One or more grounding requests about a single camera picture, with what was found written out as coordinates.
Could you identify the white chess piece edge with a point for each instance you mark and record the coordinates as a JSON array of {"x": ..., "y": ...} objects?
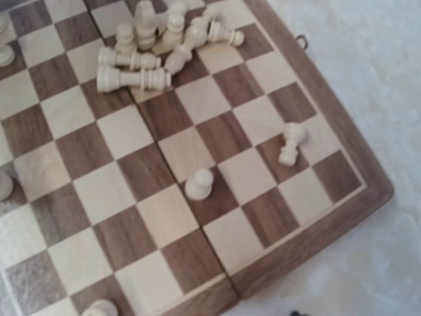
[{"x": 102, "y": 307}]

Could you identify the wooden chess board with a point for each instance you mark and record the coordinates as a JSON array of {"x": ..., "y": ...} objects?
[{"x": 99, "y": 209}]

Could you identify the white chess pawn lying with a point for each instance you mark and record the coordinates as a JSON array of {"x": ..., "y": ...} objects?
[{"x": 217, "y": 32}]

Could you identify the white chess piece pile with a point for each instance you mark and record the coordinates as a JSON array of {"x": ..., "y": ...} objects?
[{"x": 169, "y": 26}]

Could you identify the white chess pawn standing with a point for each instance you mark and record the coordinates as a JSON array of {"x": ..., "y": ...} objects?
[{"x": 199, "y": 185}]

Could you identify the white chess pawn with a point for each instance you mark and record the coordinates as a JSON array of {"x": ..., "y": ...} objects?
[
  {"x": 4, "y": 29},
  {"x": 199, "y": 185},
  {"x": 217, "y": 32},
  {"x": 294, "y": 134}
]

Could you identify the white chess king piece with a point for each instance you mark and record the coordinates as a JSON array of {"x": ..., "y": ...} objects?
[{"x": 6, "y": 185}]

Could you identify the white chess pawn corner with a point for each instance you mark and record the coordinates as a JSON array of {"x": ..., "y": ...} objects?
[{"x": 7, "y": 55}]

